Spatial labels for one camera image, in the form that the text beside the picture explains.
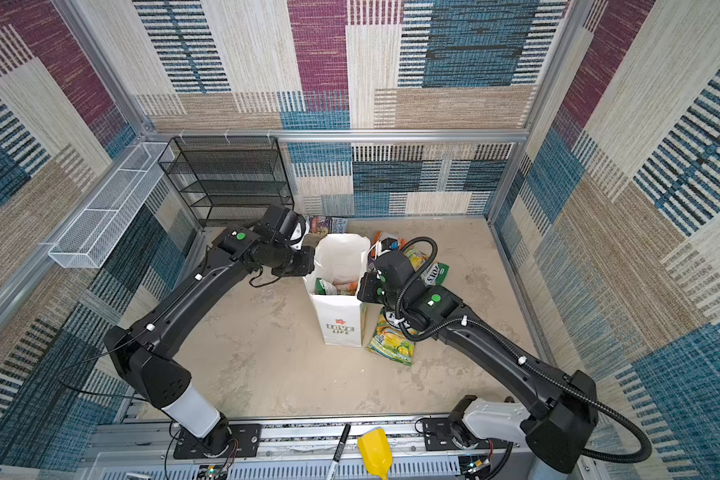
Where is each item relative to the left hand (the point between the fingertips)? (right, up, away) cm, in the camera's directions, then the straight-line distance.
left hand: (316, 262), depth 76 cm
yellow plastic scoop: (+15, -44, -4) cm, 47 cm away
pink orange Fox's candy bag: (+7, -9, +18) cm, 21 cm away
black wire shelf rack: (-37, +28, +34) cm, 57 cm away
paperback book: (-2, +12, +39) cm, 41 cm away
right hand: (+11, -6, -2) cm, 13 cm away
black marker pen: (+6, -45, -5) cm, 45 cm away
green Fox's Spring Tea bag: (+19, -23, +10) cm, 32 cm away
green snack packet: (+1, -7, +6) cm, 10 cm away
